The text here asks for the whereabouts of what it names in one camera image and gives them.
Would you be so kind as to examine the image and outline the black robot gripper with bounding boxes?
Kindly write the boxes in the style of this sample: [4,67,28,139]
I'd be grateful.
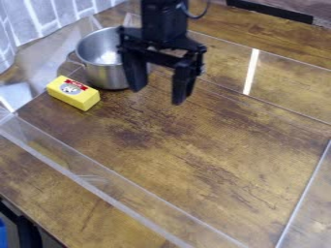
[122,0,207,106]

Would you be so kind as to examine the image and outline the yellow butter block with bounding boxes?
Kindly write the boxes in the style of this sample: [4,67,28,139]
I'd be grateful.
[47,76,102,111]

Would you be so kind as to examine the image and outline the stainless steel pot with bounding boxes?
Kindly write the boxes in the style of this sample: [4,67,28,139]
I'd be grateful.
[67,26,135,90]

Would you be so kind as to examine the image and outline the black cable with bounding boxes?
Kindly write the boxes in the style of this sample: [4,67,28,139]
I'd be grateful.
[179,0,213,20]

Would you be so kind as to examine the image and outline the black table leg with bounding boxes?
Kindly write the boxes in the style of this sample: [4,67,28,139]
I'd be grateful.
[0,202,43,248]

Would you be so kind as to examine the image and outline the black bar at back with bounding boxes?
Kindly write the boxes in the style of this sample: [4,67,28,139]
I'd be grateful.
[226,0,313,24]

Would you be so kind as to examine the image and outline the clear acrylic tray walls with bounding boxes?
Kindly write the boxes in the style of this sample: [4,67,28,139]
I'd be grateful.
[0,15,331,248]

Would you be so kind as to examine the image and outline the white grid curtain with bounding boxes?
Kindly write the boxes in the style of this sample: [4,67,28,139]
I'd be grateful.
[0,0,126,74]

